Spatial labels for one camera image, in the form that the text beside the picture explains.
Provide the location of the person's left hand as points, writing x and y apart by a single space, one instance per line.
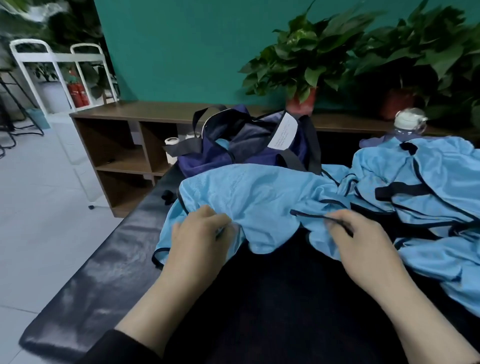
199 247

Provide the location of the person's right hand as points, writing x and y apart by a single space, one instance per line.
367 255

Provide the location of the navy blue bag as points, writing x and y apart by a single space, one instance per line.
232 142

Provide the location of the clear bottle silver cap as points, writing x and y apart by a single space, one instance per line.
409 120

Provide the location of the person's left forearm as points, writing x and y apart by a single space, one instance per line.
142 330

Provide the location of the person's right forearm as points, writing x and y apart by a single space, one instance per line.
431 330

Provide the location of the small white-lidded jar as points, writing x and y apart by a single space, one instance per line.
172 148

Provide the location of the black leather bench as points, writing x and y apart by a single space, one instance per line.
97 285

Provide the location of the wooden shelf cabinet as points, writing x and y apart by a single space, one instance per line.
112 146

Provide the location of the red bottle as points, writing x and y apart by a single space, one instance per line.
78 94

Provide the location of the teal bucket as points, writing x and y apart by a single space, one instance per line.
37 118

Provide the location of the green plant in red pot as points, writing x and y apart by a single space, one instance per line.
427 52
307 52

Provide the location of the wooden top black stool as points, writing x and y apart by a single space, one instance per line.
11 112

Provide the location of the white wheeled cart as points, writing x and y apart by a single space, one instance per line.
45 56

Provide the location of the white metal rack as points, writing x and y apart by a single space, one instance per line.
67 22

